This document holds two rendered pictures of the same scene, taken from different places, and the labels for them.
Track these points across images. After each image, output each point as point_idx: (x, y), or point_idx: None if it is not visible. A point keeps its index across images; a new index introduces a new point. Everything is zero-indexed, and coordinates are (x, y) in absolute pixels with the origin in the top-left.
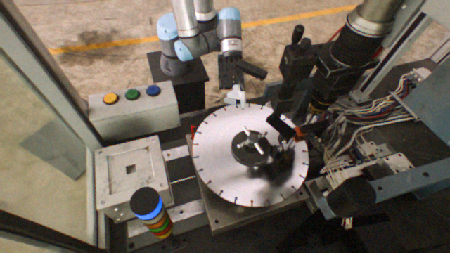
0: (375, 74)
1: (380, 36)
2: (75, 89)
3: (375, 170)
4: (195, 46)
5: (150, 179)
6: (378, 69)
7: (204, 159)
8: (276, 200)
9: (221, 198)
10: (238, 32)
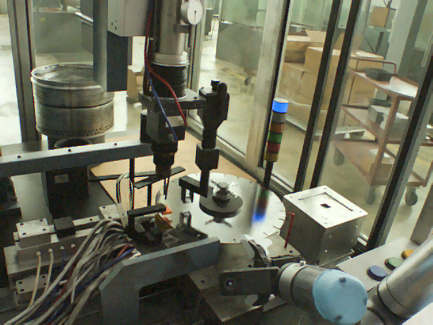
0: None
1: None
2: (432, 220)
3: (65, 223)
4: (369, 291)
5: (302, 201)
6: None
7: (264, 193)
8: (189, 175)
9: None
10: (304, 272)
